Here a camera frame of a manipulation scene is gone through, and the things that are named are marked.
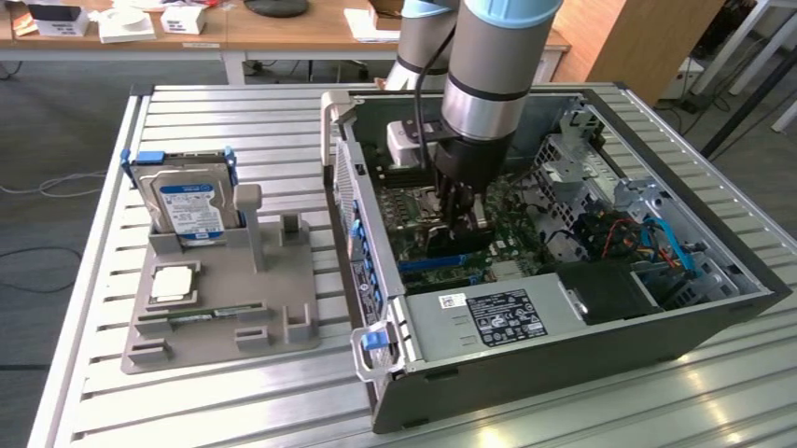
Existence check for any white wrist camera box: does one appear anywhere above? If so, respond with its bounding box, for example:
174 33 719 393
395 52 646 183
383 119 449 168

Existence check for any white floor cable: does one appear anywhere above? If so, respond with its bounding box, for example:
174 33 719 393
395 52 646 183
0 168 108 197

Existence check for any red orange black wire bundle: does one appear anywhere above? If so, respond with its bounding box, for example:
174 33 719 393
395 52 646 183
596 217 676 270

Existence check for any blue slot retention clip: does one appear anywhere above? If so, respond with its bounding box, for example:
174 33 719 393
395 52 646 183
348 217 367 256

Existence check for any black round pad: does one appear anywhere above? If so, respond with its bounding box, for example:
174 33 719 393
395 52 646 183
241 0 311 19

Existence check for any wooden cabinet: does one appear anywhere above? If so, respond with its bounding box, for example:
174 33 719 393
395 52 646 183
549 0 728 109

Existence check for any white floor device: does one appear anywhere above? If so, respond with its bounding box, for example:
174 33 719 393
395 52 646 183
658 56 708 102

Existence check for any wooden desk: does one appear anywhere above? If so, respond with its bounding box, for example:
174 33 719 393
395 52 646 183
0 0 572 88

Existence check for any hard disk with blue caddy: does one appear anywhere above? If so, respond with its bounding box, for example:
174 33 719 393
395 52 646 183
118 147 241 245

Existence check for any small white printed box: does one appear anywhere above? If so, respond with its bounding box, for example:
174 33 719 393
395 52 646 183
158 4 208 35

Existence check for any green motherboard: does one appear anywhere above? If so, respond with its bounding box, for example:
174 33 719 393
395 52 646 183
363 161 552 298

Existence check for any metal disk bay cage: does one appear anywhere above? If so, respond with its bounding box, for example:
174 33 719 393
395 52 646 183
528 105 630 244

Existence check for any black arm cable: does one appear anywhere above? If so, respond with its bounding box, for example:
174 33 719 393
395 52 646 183
412 25 461 172

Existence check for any black metal leg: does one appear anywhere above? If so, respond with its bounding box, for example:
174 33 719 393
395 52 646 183
696 39 797 160

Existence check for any black open PC case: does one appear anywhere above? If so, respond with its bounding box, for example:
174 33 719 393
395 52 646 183
317 82 787 435

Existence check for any white box with black insert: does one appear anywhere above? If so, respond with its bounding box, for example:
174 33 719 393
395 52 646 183
27 3 89 37

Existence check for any flat white box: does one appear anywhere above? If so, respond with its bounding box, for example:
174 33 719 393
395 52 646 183
97 7 156 45

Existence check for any white paper stack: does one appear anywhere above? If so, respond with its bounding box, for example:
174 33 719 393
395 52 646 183
343 7 400 44

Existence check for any gray power supply unit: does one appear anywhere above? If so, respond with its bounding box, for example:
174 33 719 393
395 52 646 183
397 273 590 363

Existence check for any gray parts rack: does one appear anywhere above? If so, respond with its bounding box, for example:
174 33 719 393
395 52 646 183
120 182 323 376

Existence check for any loose silver CPU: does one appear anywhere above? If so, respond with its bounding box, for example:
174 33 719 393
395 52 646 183
150 269 193 302

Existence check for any blue expansion slot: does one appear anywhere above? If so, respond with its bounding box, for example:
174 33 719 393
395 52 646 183
396 254 469 274

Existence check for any chipset heatsink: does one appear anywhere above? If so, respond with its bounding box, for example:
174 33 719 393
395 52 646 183
491 261 529 282

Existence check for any blue SATA wire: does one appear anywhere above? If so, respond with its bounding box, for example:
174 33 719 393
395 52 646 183
643 217 702 281

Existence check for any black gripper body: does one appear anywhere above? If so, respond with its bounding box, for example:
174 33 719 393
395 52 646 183
431 136 509 194

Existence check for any loose green RAM stick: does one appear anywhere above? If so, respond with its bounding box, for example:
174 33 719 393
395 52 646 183
137 305 262 324

